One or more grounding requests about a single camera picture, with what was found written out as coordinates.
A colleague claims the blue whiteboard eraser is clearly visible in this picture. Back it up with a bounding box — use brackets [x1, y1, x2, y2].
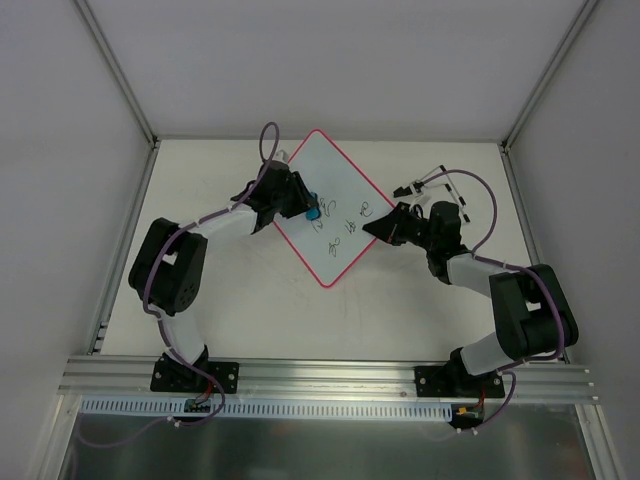
[305, 192, 321, 221]

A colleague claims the pink framed whiteboard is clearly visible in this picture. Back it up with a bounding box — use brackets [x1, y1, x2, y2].
[275, 129, 394, 288]

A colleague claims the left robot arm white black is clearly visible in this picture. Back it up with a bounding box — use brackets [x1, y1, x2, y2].
[128, 162, 321, 394]

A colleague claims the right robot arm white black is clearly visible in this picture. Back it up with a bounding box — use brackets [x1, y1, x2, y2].
[363, 201, 579, 398]

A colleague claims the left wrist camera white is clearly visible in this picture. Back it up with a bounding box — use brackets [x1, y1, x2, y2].
[274, 150, 289, 163]

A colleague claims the wire whiteboard stand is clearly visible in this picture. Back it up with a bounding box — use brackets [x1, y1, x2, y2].
[409, 164, 471, 224]

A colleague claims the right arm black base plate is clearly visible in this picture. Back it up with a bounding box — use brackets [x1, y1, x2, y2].
[413, 365, 505, 399]

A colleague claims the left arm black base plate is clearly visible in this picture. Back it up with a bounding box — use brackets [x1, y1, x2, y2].
[149, 355, 239, 394]

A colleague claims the right aluminium corner post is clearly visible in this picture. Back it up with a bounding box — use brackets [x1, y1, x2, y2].
[501, 0, 600, 152]

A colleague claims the aluminium corner post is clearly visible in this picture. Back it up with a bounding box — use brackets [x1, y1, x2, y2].
[71, 0, 158, 147]
[501, 0, 600, 152]

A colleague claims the white slotted cable duct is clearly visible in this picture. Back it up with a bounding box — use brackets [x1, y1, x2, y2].
[79, 395, 453, 423]

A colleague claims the left aluminium corner post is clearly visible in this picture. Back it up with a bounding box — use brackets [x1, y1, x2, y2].
[71, 0, 158, 147]

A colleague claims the aluminium mounting rail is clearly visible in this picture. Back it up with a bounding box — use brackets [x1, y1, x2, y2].
[58, 355, 600, 405]

